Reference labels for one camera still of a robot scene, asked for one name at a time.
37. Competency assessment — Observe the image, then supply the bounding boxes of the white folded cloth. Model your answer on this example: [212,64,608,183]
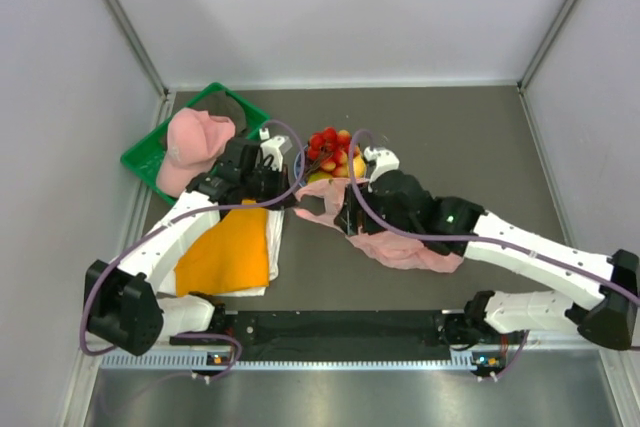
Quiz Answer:
[159,206,286,299]

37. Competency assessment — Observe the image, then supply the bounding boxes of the pink baseball cap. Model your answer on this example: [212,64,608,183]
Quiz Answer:
[156,107,236,197]

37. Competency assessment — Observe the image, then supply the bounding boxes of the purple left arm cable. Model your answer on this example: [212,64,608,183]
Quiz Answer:
[79,119,304,383]

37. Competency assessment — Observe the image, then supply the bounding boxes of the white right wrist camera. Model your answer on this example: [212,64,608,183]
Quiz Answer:
[362,147,400,182]

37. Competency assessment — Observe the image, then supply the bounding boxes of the dark grey cloth in bin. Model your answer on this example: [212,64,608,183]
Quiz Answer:
[163,94,246,155]

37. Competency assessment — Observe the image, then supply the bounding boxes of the blue fruit plate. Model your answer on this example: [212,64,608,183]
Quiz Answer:
[294,143,367,184]

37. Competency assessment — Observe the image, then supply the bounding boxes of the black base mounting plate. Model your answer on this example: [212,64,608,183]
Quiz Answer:
[168,309,526,362]

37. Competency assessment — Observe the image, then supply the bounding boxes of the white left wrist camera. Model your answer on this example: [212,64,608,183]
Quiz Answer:
[259,128,292,171]

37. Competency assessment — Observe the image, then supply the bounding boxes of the orange green mango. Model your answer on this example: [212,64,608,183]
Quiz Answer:
[306,171,334,184]

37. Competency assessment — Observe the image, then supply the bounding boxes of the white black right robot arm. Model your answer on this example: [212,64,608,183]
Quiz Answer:
[335,170,639,351]

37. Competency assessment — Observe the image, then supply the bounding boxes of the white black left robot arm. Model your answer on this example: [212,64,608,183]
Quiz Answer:
[79,134,296,356]

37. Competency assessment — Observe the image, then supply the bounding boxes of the green plastic bin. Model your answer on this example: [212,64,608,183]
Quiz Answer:
[120,82,271,206]

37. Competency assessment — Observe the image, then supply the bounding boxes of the dark grapes bunch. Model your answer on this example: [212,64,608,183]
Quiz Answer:
[299,146,326,175]

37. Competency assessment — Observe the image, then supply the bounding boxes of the grey slotted cable duct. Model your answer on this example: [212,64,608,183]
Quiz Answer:
[100,349,477,372]

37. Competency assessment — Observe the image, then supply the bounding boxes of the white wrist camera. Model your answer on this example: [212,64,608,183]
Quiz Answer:
[362,147,400,182]
[259,128,292,171]

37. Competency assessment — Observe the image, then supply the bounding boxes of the pink plastic bag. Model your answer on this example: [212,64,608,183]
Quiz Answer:
[294,178,463,273]

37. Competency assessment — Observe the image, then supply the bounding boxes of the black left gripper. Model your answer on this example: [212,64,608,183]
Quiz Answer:
[240,161,298,211]

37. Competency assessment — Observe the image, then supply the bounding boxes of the orange folded cloth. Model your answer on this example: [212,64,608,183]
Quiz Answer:
[174,208,270,297]

